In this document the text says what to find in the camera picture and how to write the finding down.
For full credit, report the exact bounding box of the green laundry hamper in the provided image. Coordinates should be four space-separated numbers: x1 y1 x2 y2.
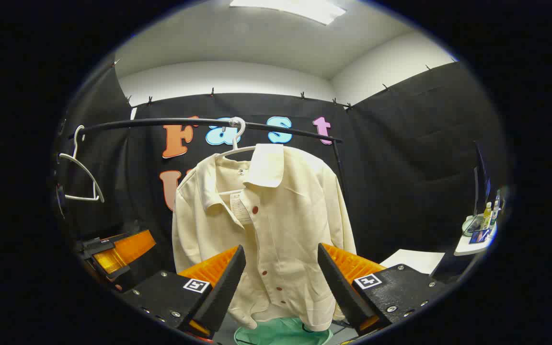
234 316 334 345

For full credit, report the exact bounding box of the small white table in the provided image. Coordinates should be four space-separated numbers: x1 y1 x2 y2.
454 223 498 257

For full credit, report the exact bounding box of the glass bowl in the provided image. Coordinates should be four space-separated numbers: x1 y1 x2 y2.
462 215 485 237

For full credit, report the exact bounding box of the white plastic hanger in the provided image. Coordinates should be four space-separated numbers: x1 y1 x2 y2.
215 117 257 196
58 125 105 204

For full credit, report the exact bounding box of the black monitor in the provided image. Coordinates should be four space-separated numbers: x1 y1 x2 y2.
472 140 492 216

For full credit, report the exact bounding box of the row of black clips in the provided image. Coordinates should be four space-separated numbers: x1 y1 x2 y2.
111 58 459 111

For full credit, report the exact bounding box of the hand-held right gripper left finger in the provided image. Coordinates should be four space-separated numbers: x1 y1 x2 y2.
118 244 247 340

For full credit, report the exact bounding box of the white paper sheet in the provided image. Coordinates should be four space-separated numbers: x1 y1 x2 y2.
380 249 445 275

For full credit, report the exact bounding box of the cream button jacket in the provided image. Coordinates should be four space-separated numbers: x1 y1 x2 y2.
172 143 357 332

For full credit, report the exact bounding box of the ceiling light panel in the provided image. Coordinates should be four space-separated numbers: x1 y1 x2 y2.
230 0 347 25

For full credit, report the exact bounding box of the black clothes rail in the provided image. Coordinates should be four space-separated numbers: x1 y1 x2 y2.
69 117 351 207

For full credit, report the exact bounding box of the black backdrop cloth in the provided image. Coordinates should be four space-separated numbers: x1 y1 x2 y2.
53 61 511 269

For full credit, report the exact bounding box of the clear green-capped bottle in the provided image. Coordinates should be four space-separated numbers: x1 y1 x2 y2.
491 189 503 226

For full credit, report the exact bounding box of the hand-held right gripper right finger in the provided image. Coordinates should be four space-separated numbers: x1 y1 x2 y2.
317 242 449 336

